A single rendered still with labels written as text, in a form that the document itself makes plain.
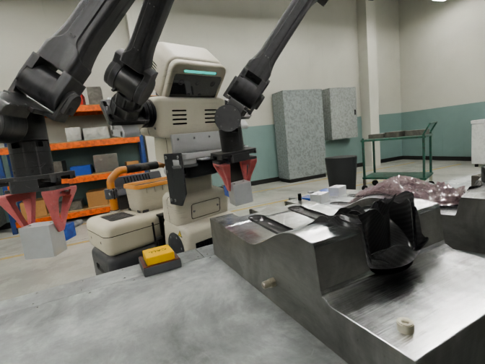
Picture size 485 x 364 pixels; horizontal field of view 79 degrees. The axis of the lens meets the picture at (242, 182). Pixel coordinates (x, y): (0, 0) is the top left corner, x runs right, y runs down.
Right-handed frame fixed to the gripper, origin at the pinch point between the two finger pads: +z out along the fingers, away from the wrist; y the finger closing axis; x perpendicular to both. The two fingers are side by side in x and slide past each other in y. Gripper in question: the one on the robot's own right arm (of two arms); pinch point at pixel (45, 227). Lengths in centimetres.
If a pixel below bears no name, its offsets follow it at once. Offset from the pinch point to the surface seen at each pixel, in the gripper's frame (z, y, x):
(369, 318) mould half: 10, 47, -19
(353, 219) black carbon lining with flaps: 0.9, 48.8, -10.6
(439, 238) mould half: 8, 65, -3
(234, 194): 1.5, 31.7, 23.0
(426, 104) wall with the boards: -62, 512, 723
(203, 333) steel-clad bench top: 15.5, 26.8, -10.1
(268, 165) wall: 42, 87, 621
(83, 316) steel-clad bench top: 15.3, 5.4, -2.7
